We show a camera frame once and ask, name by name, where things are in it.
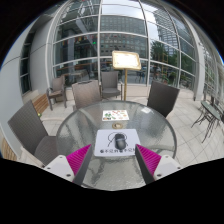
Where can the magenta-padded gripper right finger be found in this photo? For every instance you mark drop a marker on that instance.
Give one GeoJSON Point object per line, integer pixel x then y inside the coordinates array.
{"type": "Point", "coordinates": [150, 160]}

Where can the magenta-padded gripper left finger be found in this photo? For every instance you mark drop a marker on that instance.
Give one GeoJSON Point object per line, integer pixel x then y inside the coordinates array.
{"type": "Point", "coordinates": [78, 159]}

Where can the black computer mouse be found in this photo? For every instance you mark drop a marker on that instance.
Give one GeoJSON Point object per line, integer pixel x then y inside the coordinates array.
{"type": "Point", "coordinates": [120, 141]}

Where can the white printed mouse pad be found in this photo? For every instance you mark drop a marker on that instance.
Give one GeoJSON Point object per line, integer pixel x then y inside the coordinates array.
{"type": "Point", "coordinates": [103, 143]}

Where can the laminated picture menu card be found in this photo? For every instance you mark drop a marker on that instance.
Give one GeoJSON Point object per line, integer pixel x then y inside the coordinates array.
{"type": "Point", "coordinates": [115, 115]}

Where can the grey wicker chair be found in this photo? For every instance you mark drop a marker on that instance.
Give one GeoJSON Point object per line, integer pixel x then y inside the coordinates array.
{"type": "Point", "coordinates": [86, 95]}
{"type": "Point", "coordinates": [110, 81]}
{"type": "Point", "coordinates": [163, 98]}
{"type": "Point", "coordinates": [28, 128]}

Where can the wooden slatted bench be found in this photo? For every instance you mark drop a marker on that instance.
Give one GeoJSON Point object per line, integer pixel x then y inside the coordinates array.
{"type": "Point", "coordinates": [7, 151]}
{"type": "Point", "coordinates": [40, 103]}

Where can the grey wicker armchair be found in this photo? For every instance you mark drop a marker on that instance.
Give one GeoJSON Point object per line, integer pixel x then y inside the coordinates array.
{"type": "Point", "coordinates": [57, 86]}

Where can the dark metal bistro table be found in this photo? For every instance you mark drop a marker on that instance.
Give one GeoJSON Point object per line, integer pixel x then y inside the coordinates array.
{"type": "Point", "coordinates": [211, 111]}

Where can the gold menu display stand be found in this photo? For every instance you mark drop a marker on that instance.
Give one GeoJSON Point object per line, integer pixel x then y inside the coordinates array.
{"type": "Point", "coordinates": [126, 60]}

